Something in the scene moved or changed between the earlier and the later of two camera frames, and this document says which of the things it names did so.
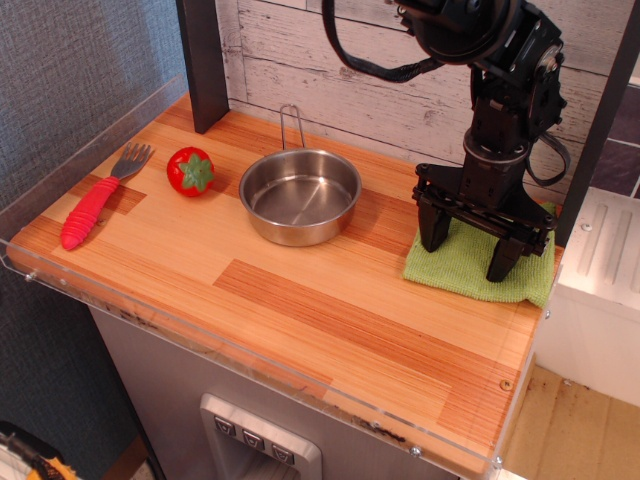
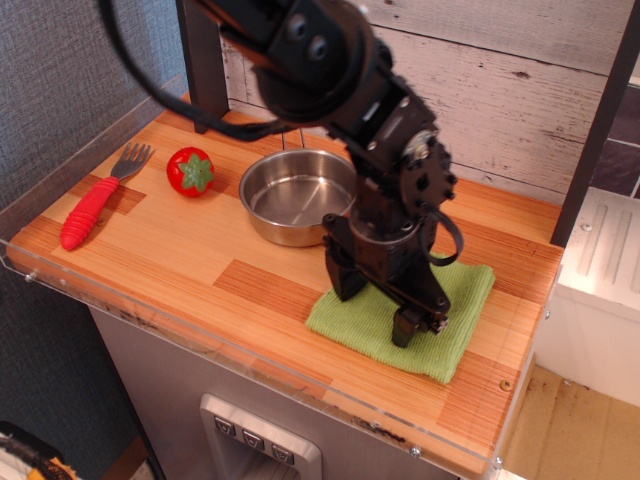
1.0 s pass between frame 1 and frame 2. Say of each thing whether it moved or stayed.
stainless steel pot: stayed
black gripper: moved
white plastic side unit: stayed
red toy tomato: stayed
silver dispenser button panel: stayed
